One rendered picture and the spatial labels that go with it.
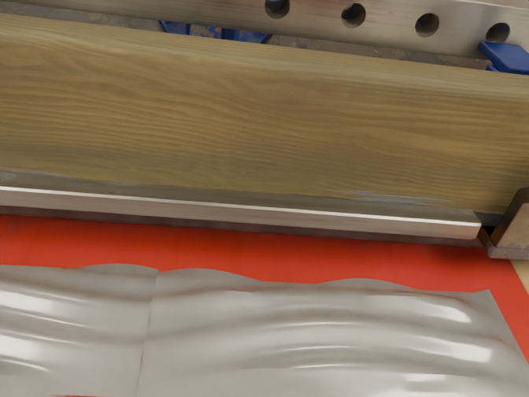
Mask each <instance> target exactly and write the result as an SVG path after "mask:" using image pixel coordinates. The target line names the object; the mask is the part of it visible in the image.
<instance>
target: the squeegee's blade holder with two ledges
mask: <svg viewBox="0 0 529 397"><path fill-rule="evenodd" d="M0 206H20V207H31V208H43V209H53V210H75V211H86V212H96V213H118V214H129V215H139V216H151V217H172V218H183V219H194V220H205V221H226V222H237V223H248V224H269V225H280V226H291V227H303V228H323V229H334V230H346V231H357V232H378V233H389V234H400V235H411V236H432V237H443V238H454V239H475V238H476V236H477V234H478V232H479V230H480V228H481V222H480V220H479V219H478V217H477V216H476V215H475V214H474V212H473V211H472V210H466V209H455V208H445V207H435V206H417V205H406V204H397V203H386V202H368V201H357V200H348V199H337V198H319V197H309V196H299V195H280V194H270V193H260V192H250V191H231V190H221V189H211V188H201V187H182V186H172V185H162V184H144V183H133V182H124V181H113V180H95V179H84V178H75V177H64V176H46V175H35V174H26V173H7V172H0Z"/></svg>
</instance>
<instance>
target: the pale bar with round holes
mask: <svg viewBox="0 0 529 397"><path fill-rule="evenodd" d="M0 1H2V2H15V3H21V4H28V5H34V6H47V7H54V8H60V9H73V10H79V11H86V12H93V13H105V14H112V15H119V16H126V17H138V18H145V19H151V20H164V21H171V22H177V23H184V24H196V25H203V26H210V27H217V28H229V29H236V30H243V31H249V32H262V33H268V34H275V35H288V36H294V37H301V38H307V39H320V40H327V41H333V42H341V43H352V44H360V45H366V46H378V47H386V48H392V49H399V50H411V51H418V52H424V53H431V54H444V55H450V56H457V57H464V58H476V59H483V60H489V59H488V58H487V57H486V56H485V55H484V54H483V53H482V52H481V51H480V50H479V44H480V43H481V42H482V41H484V42H491V43H503V44H509V45H515V46H521V47H522V48H523V49H525V50H526V51H527V52H528V53H529V0H278V1H276V2H272V1H269V0H0ZM352 3H353V5H352V6H351V7H350V8H348V9H346V10H344V9H345V8H346V7H347V6H348V5H350V4H352Z"/></svg>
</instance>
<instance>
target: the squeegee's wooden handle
mask: <svg viewBox="0 0 529 397"><path fill-rule="evenodd" d="M0 172H7V173H26V174H35V175H46V176H64V177H75V178H84V179H95V180H113V181H124V182H133V183H144V184H162V185H172V186H182V187H201V188H211V189H221V190H231V191H250V192H260V193H270V194H280V195H299V196H309V197H319V198H329V199H348V200H357V201H368V202H386V203H397V204H406V205H417V206H435V207H445V208H455V209H466V210H472V211H473V212H474V214H475V215H476V216H477V217H478V219H479V220H480V222H481V225H484V226H495V227H496V226H497V225H498V222H499V221H500V220H501V218H502V216H503V214H504V213H505V211H506V210H507V208H508V206H509V204H510V202H511V201H512V199H513V198H514V196H515V194H516V193H517V191H518V190H519V189H520V188H522V187H529V76H527V75H520V74H513V73H507V72H494V71H486V70H480V69H467V68H461V67H453V66H447V65H434V64H427V63H420V62H413V61H400V60H394V59H386V58H374V57H367V56H360V55H353V54H340V53H334V52H327V51H320V50H307V49H301V48H293V47H287V46H274V45H267V44H260V43H248V42H240V41H234V40H226V39H214V38H207V37H201V36H193V35H181V34H174V33H167V32H154V31H147V30H140V29H134V28H121V27H114V26H107V25H100V24H88V23H80V22H74V21H66V20H55V19H47V18H41V17H28V16H21V15H14V14H7V13H0Z"/></svg>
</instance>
